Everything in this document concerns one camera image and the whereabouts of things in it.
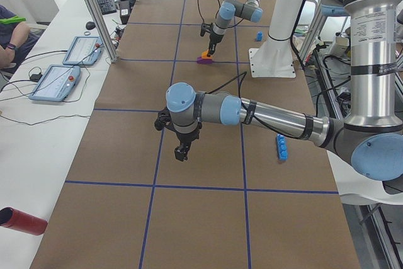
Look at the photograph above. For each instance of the orange trapezoid block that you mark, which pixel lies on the orange trapezoid block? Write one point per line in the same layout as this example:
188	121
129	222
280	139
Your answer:
206	55

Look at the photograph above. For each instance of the red cylinder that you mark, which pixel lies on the red cylinder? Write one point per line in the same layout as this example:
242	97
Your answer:
21	221

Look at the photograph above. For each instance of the small blue block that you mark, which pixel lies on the small blue block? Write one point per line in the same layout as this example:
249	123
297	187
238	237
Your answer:
259	36

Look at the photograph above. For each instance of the teach pendant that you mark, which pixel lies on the teach pendant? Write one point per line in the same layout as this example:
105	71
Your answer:
56	83
84	50

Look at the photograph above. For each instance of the long blue brick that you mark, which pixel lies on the long blue brick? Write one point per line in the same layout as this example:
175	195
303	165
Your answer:
282	148

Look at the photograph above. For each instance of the purple trapezoid block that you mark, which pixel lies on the purple trapezoid block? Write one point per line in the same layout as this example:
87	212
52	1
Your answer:
204	60

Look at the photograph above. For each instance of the white paper sheet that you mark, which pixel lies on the white paper sheet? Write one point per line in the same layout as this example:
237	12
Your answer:
355	189

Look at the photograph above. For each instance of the far teach pendant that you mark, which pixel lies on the far teach pendant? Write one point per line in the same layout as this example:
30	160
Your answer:
84	50

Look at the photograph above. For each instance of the near teach pendant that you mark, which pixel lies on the near teach pendant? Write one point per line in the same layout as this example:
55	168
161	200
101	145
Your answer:
56	83

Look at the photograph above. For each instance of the seated person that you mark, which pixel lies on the seated person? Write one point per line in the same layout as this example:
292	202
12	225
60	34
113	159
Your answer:
17	41

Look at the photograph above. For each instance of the aluminium frame post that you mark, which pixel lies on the aluminium frame post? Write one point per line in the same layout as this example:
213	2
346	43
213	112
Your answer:
97	17

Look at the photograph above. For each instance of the black keyboard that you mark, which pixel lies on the black keyboard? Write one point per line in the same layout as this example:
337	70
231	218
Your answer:
106	6

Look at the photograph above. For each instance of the black computer mouse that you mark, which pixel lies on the black computer mouse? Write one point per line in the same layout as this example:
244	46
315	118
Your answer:
90	25

